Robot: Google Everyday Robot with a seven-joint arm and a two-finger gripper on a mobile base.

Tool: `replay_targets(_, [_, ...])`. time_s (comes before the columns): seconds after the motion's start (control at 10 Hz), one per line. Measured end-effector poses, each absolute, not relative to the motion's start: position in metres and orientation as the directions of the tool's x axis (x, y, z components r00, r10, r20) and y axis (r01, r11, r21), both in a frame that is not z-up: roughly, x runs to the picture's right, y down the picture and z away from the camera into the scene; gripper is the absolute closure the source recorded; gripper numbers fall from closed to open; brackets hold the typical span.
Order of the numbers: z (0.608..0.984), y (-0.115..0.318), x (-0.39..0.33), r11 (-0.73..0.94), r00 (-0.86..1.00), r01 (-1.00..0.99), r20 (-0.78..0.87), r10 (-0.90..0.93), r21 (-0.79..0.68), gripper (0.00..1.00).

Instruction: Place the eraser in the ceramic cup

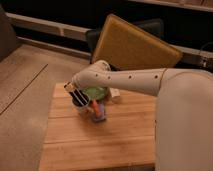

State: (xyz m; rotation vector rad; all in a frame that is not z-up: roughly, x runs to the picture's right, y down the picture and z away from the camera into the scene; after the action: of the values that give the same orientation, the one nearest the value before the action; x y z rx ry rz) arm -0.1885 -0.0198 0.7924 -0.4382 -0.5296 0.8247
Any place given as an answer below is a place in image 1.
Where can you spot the green bowl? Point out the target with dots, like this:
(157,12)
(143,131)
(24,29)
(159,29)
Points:
(95,93)

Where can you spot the grey sofa corner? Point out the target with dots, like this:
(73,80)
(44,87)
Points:
(8,39)

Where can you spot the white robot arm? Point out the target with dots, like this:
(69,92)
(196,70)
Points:
(183,115)

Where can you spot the white ceramic cup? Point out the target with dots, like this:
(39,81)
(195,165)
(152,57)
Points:
(83,110)

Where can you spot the orange marker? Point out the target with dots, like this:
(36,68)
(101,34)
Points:
(96,109)

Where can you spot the small white bottle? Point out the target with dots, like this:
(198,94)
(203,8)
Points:
(114,94)

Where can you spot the wooden folding table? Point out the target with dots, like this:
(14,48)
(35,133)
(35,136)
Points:
(124,142)

